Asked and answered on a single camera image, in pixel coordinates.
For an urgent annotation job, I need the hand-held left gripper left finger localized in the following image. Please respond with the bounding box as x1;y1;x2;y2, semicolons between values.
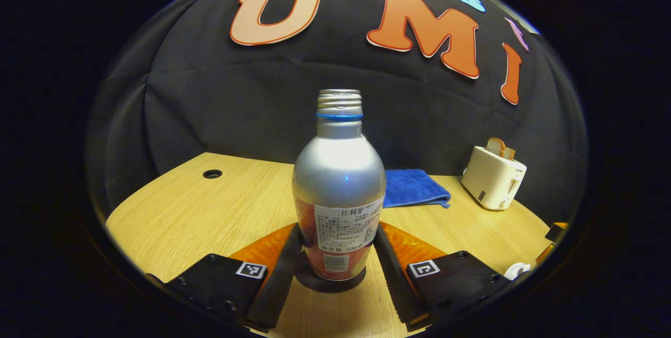
147;223;305;331

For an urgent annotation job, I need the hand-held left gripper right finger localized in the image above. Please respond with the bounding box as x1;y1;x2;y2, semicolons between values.
373;221;512;329

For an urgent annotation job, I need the dark round coaster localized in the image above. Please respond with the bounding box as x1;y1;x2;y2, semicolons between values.
294;267;367;293

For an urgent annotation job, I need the silver water bottle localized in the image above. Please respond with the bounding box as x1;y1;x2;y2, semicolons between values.
291;89;387;281

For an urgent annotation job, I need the white toaster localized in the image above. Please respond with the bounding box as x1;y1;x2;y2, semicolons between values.
461;146;527;211

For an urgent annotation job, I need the blue towel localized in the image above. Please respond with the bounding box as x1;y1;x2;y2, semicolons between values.
383;169;451;209

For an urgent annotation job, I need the black backdrop cloth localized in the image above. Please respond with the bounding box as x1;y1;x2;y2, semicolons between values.
86;0;588;223

